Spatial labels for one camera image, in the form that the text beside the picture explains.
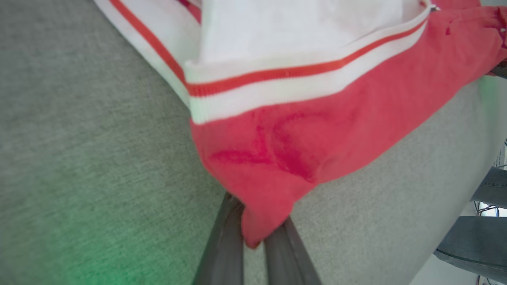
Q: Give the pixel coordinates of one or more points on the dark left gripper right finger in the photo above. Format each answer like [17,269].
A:
[287,257]

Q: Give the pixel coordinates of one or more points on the grey fabric sofa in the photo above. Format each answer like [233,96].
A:
[79,158]

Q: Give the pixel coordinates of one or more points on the red and white garment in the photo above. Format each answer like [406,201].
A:
[317,138]

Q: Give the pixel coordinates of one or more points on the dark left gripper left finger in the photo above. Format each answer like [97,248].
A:
[223,249]

